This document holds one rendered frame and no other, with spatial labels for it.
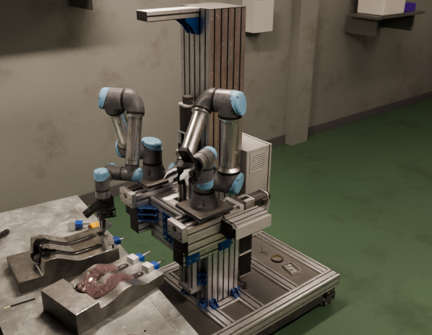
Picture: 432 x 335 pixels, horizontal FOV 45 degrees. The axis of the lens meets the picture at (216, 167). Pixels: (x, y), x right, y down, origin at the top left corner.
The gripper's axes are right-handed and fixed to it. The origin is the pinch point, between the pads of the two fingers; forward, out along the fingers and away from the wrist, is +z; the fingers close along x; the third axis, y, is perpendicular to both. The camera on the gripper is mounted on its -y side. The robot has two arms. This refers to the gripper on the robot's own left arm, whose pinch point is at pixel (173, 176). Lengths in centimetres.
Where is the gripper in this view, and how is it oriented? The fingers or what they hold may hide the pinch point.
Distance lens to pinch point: 210.3
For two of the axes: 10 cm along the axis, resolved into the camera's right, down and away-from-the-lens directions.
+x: -9.0, -0.4, 4.3
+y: 1.1, 9.3, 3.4
